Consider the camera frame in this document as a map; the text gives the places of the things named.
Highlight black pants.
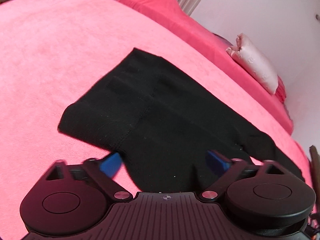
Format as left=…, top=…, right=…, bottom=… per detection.
left=58, top=49, right=302, bottom=192

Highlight red ruffled pillow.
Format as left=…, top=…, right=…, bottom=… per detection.
left=274, top=76, right=287, bottom=103

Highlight near pink bed blanket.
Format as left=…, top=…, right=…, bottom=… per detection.
left=1, top=0, right=311, bottom=239

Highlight far pink bed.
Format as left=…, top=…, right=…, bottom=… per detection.
left=116, top=0, right=293, bottom=134

